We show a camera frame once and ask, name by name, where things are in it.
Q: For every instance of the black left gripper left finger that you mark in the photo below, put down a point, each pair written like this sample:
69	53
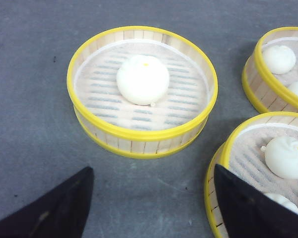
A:
60	213

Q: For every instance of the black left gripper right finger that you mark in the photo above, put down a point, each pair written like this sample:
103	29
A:
248	213

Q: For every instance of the front basket left bun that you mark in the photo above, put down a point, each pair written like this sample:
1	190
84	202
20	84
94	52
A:
282	201

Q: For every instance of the front bamboo steamer basket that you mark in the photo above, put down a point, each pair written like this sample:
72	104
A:
241	154

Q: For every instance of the front basket right bun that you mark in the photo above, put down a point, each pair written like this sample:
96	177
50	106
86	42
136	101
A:
281	156

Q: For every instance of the rear basket left bun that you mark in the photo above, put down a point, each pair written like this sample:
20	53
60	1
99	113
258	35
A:
279	59

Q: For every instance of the white bun in left basket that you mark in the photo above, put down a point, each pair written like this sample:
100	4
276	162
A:
143	80

